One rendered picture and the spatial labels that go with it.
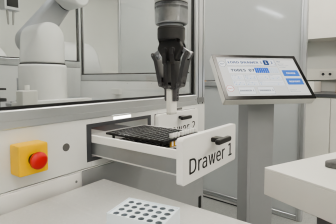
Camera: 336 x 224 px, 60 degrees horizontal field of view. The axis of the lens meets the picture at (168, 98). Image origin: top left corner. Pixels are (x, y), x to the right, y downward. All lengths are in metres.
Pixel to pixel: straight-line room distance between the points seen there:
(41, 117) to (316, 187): 0.67
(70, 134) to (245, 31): 1.93
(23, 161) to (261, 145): 1.28
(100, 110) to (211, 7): 1.97
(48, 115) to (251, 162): 1.19
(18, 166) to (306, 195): 0.65
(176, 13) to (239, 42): 1.79
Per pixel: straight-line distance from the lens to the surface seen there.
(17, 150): 0.75
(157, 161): 0.74
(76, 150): 0.88
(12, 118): 0.78
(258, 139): 1.70
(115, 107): 0.96
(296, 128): 2.38
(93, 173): 0.94
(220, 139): 0.75
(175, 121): 1.19
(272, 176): 0.81
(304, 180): 0.76
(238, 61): 1.68
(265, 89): 1.61
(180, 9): 0.78
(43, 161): 0.74
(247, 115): 1.65
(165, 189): 1.23
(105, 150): 0.87
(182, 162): 0.67
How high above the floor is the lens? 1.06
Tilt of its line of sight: 4 degrees down
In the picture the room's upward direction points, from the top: straight up
